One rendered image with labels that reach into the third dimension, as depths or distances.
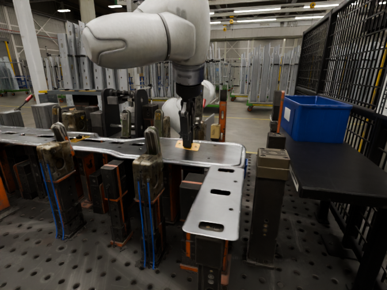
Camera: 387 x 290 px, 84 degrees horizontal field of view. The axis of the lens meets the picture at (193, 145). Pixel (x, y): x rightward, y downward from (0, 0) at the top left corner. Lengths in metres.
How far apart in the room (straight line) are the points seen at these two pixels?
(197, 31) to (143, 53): 0.14
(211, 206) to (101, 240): 0.52
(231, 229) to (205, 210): 0.07
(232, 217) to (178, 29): 0.41
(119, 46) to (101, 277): 0.62
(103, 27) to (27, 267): 0.72
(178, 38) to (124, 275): 0.66
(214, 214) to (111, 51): 0.38
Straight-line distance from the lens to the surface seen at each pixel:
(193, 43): 0.55
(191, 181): 0.60
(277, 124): 0.87
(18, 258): 0.96
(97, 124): 1.13
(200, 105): 0.87
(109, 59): 0.51
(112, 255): 0.83
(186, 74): 0.59
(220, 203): 0.47
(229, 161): 0.67
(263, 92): 7.59
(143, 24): 0.51
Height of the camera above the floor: 1.26
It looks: 19 degrees down
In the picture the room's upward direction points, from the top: straight up
